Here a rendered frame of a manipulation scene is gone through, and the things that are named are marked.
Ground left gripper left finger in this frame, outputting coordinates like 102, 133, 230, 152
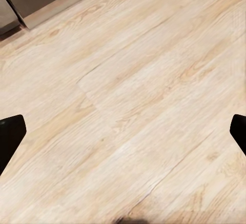
0, 114, 27, 175

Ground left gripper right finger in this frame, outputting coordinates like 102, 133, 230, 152
230, 114, 246, 155

